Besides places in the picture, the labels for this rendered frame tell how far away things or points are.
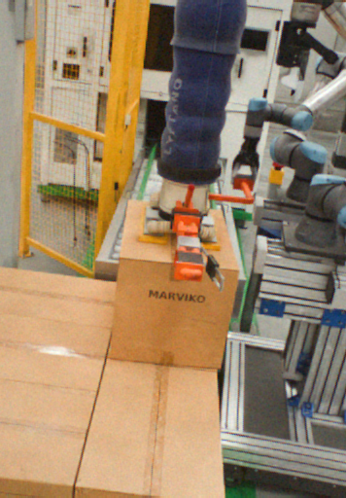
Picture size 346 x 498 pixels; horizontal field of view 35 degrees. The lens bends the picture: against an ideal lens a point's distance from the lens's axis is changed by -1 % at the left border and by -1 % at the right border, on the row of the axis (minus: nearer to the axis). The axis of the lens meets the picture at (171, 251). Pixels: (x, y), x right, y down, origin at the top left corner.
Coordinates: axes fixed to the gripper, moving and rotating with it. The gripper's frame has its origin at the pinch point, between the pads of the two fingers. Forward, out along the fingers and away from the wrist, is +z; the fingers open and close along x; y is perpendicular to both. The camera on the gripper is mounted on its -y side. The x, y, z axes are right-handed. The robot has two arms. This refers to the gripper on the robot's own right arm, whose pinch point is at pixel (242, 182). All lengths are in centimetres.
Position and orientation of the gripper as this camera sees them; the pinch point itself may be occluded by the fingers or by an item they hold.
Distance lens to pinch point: 238.9
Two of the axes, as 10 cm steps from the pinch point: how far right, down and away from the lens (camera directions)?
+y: 0.2, 3.9, -9.2
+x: 9.9, 1.1, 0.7
